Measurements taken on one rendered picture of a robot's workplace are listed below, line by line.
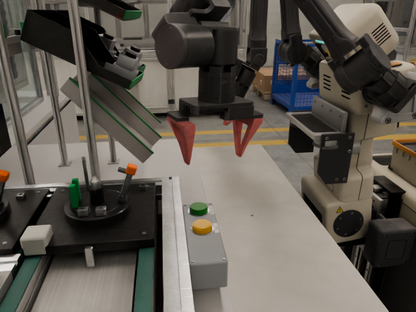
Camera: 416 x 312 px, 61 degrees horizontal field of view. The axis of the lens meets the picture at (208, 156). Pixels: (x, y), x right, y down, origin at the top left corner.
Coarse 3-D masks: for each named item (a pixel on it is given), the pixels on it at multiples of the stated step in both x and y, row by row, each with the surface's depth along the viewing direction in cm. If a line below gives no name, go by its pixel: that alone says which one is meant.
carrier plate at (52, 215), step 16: (64, 192) 84; (128, 192) 84; (144, 192) 84; (48, 208) 77; (144, 208) 77; (48, 224) 71; (64, 224) 71; (112, 224) 71; (128, 224) 71; (144, 224) 71; (64, 240) 66; (80, 240) 66; (96, 240) 66; (112, 240) 66; (128, 240) 66; (144, 240) 67
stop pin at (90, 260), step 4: (88, 248) 65; (92, 248) 65; (88, 252) 65; (92, 252) 65; (88, 256) 65; (92, 256) 65; (88, 260) 65; (92, 260) 66; (88, 264) 66; (92, 264) 66
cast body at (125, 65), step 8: (120, 56) 88; (128, 56) 89; (136, 56) 90; (112, 64) 91; (120, 64) 89; (128, 64) 89; (136, 64) 93; (120, 72) 90; (128, 72) 90; (136, 72) 91
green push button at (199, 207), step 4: (192, 204) 78; (196, 204) 78; (200, 204) 78; (204, 204) 78; (192, 208) 77; (196, 208) 77; (200, 208) 77; (204, 208) 77; (192, 212) 76; (196, 212) 76; (200, 212) 76; (204, 212) 76
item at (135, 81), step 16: (32, 16) 82; (48, 16) 92; (64, 16) 94; (32, 32) 83; (48, 32) 83; (64, 32) 83; (96, 32) 95; (48, 48) 85; (64, 48) 84; (96, 48) 96; (96, 64) 85; (112, 80) 87; (128, 80) 87
